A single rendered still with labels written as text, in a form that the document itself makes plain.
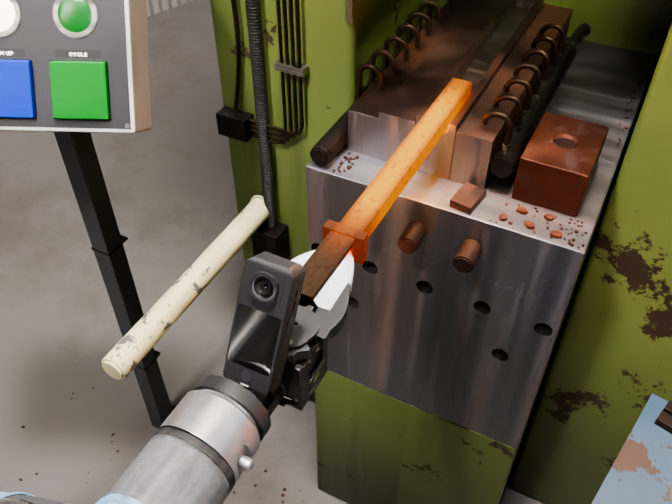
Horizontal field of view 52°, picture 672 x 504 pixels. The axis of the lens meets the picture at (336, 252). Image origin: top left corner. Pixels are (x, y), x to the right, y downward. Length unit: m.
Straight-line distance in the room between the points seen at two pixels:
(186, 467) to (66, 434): 1.33
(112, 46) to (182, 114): 1.86
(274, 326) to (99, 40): 0.54
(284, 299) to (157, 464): 0.15
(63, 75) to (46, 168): 1.69
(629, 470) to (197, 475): 0.62
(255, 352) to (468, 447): 0.73
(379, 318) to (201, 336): 0.94
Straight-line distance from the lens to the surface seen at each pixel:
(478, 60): 1.07
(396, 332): 1.09
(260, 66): 1.15
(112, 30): 0.98
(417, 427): 1.27
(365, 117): 0.94
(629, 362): 1.28
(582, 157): 0.91
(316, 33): 1.09
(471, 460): 1.28
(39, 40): 1.01
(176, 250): 2.20
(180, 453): 0.54
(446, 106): 0.91
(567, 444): 1.50
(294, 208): 1.32
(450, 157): 0.92
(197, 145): 2.63
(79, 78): 0.99
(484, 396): 1.13
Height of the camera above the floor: 1.48
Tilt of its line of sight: 44 degrees down
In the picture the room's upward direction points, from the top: straight up
